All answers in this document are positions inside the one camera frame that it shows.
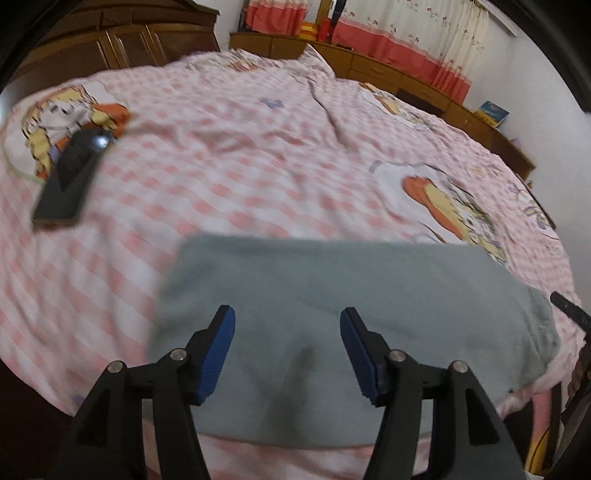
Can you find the grey pants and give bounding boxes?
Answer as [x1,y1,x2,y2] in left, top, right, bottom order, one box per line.
[147,235,561,449]

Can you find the black smartphone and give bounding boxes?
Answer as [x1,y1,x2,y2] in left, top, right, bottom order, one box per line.
[31,127,115,227]

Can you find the pink checkered cartoon bedspread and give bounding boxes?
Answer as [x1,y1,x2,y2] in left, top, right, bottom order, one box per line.
[1,48,583,479]

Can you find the long wooden cabinet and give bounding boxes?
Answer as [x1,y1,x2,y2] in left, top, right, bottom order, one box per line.
[229,32,535,180]

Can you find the right floral red-hem curtain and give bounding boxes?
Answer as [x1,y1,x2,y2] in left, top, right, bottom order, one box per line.
[332,0,490,103]

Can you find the floral red-hem curtain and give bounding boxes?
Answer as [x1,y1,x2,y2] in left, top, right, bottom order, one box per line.
[332,0,490,103]
[245,0,310,37]

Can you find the dark wooden headboard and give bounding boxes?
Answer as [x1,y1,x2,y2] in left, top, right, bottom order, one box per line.
[1,1,219,102]

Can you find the red and yellow containers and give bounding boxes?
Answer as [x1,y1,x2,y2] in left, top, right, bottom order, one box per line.
[297,18,331,42]

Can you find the left floral red-hem curtain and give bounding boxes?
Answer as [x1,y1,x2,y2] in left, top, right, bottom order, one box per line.
[245,0,310,37]

